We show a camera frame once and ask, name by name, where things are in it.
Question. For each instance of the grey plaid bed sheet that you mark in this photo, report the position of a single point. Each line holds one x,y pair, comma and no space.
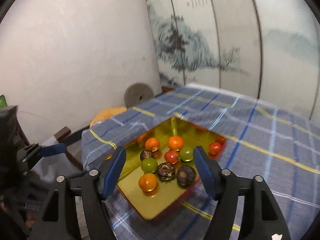
262,155

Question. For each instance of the brown wrinkled passion fruit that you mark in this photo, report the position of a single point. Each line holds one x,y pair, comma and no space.
146,155
166,171
185,175

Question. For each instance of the dark wooden cabinet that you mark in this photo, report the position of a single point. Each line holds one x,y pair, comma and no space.
22,132

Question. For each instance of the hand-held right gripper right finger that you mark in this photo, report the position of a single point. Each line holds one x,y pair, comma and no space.
205,172

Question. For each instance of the red and gold tin box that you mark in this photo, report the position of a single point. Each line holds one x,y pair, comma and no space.
155,205

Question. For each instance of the painted folding screen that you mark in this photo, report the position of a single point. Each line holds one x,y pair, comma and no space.
225,30

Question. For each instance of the dark wooden bench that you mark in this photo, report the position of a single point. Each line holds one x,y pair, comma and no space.
62,133

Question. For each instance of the round grey millstone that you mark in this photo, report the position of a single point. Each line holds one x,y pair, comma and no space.
136,95

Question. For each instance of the orange round cushion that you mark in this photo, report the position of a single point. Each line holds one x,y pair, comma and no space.
107,113

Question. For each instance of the green round plum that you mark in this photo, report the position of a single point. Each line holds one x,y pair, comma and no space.
186,153
149,165

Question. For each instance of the red tomato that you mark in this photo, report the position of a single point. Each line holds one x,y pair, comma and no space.
215,148
172,156

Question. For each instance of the orange tangerine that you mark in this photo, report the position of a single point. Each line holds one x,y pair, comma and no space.
175,143
147,182
152,144

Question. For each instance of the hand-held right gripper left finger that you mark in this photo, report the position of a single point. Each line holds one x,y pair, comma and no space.
113,172

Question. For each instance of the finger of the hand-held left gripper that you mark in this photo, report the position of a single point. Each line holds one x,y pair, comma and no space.
53,149

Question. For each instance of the green packet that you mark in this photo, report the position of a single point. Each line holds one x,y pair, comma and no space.
3,101

